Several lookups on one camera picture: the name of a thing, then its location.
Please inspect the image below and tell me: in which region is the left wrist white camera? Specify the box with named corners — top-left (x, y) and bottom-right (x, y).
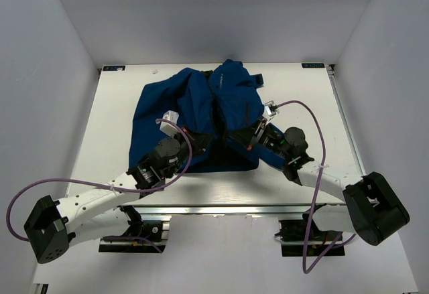
top-left (160, 111), bottom-right (179, 137)

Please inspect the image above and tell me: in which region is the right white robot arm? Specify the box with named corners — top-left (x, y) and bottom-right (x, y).
top-left (228, 121), bottom-right (410, 246)

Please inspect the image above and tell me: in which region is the right blue corner label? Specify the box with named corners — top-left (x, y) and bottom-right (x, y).
top-left (301, 62), bottom-right (325, 69)

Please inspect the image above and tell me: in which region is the white front panel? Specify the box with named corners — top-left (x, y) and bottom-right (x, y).
top-left (34, 216), bottom-right (417, 293)

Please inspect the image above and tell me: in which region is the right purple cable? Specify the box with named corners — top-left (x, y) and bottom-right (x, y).
top-left (274, 100), bottom-right (357, 275)

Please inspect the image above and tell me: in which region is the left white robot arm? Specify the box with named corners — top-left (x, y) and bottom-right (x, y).
top-left (24, 126), bottom-right (214, 264)

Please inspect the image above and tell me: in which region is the blue and black jacket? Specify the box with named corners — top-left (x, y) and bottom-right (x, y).
top-left (129, 60), bottom-right (284, 173)

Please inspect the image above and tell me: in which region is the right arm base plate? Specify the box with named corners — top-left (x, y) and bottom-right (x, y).
top-left (274, 214), bottom-right (338, 258)

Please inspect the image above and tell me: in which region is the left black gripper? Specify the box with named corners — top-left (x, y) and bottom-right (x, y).
top-left (165, 125), bottom-right (213, 179)

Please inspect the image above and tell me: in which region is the wrist white camera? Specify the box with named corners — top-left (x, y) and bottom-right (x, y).
top-left (262, 100), bottom-right (279, 123)
top-left (160, 111), bottom-right (179, 137)

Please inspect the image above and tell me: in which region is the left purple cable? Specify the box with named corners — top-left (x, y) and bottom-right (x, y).
top-left (6, 118), bottom-right (194, 253)

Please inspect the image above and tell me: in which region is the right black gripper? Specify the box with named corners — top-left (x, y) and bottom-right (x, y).
top-left (227, 117), bottom-right (291, 160)

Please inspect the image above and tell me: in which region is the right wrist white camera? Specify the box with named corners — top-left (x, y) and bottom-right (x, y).
top-left (262, 100), bottom-right (279, 123)

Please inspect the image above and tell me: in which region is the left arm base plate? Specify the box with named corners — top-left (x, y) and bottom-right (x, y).
top-left (99, 206), bottom-right (170, 254)

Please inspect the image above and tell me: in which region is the aluminium front rail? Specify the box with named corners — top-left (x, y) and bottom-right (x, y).
top-left (63, 202), bottom-right (381, 216)

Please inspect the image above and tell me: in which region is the left blue corner label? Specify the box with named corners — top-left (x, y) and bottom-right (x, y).
top-left (102, 65), bottom-right (125, 72)

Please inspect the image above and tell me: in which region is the purple cable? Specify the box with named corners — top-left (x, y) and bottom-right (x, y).
top-left (274, 100), bottom-right (357, 275)
top-left (6, 118), bottom-right (194, 253)

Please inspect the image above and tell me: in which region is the blue corner label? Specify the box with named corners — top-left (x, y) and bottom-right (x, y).
top-left (102, 65), bottom-right (125, 72)
top-left (301, 62), bottom-right (325, 69)

